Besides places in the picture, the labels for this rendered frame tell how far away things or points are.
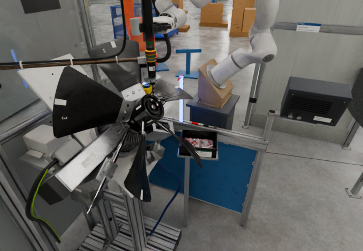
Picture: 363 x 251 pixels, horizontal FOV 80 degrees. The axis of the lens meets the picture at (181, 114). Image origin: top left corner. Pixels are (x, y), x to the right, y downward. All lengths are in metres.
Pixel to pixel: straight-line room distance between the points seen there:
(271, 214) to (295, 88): 1.26
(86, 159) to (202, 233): 1.29
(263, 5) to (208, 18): 8.94
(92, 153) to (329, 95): 1.04
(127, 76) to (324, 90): 0.90
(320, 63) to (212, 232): 1.96
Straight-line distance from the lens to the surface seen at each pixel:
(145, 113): 0.85
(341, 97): 1.20
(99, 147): 0.89
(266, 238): 2.00
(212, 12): 10.06
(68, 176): 0.82
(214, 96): 1.46
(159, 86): 1.16
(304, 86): 1.20
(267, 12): 1.18
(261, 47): 1.30
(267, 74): 2.72
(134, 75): 0.97
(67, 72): 0.77
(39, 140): 1.32
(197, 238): 1.89
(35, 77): 1.06
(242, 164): 1.53
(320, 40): 2.65
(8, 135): 1.41
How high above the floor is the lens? 1.66
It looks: 32 degrees down
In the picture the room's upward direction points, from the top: straight up
